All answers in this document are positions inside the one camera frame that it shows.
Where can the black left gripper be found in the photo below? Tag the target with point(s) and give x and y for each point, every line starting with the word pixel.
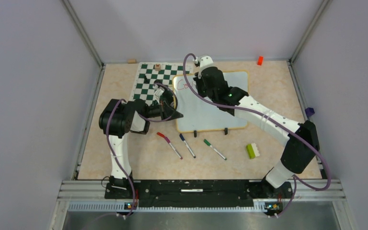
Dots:
pixel 166 110

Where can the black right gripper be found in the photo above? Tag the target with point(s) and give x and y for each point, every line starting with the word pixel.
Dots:
pixel 199 80

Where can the red marker cap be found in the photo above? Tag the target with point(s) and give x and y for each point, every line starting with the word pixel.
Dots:
pixel 160 134

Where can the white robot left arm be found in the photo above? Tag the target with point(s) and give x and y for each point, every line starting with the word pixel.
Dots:
pixel 117 121

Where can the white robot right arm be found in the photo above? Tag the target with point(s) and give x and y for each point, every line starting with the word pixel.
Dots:
pixel 300 140

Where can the purple capped marker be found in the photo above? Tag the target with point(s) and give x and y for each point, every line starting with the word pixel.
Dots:
pixel 173 148

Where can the blue capped marker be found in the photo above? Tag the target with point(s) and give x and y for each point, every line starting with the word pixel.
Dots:
pixel 187 145

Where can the wooden chess piece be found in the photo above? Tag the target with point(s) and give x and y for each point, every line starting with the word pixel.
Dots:
pixel 157 67

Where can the green capped marker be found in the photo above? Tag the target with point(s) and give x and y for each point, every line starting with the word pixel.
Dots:
pixel 217 151

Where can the orange block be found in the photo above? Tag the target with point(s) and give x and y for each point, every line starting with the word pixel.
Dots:
pixel 260 60

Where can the small wooden block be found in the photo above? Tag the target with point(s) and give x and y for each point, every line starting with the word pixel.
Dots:
pixel 131 61

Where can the green white lego brick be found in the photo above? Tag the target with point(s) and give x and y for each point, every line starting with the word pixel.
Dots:
pixel 252 151

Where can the purple block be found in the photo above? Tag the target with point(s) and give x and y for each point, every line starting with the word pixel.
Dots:
pixel 309 112

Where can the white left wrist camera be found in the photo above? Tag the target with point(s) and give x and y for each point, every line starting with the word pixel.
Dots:
pixel 158 93

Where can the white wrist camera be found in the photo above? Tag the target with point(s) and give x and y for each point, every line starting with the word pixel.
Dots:
pixel 203 62
pixel 158 93

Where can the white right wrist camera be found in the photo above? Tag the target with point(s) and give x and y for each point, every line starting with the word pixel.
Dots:
pixel 203 62

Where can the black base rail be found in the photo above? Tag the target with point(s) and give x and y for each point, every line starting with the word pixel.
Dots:
pixel 196 193

